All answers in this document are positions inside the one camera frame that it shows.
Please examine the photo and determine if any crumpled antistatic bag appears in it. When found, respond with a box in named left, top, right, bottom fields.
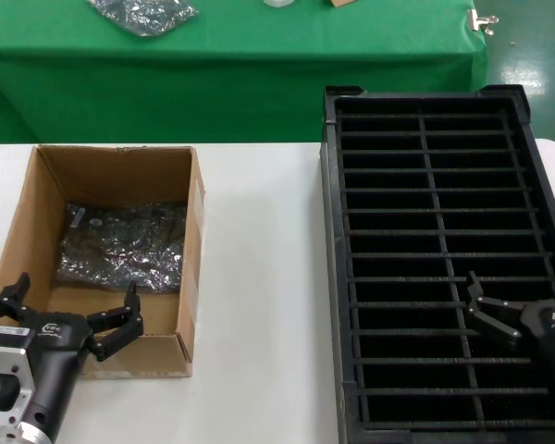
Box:
left=86, top=0, right=200, bottom=38

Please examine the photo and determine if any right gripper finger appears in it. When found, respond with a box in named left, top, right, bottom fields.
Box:
left=464, top=271, right=526, bottom=352

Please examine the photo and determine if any black slotted container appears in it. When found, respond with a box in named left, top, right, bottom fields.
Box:
left=318, top=84, right=555, bottom=444

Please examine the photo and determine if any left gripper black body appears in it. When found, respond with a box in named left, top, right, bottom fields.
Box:
left=25, top=310, right=93, bottom=441

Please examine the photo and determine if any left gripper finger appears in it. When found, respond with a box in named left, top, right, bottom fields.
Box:
left=86, top=280, right=144, bottom=363
left=0, top=272, right=41, bottom=333

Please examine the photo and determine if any green tablecloth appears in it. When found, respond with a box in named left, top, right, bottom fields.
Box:
left=0, top=0, right=491, bottom=144

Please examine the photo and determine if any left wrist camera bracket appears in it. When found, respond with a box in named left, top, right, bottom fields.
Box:
left=0, top=323, right=38, bottom=426

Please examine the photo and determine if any silver antistatic bag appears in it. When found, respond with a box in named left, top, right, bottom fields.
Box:
left=55, top=201, right=189, bottom=293

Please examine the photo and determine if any metal binder clip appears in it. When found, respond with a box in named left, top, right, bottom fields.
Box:
left=466, top=7, right=500, bottom=36

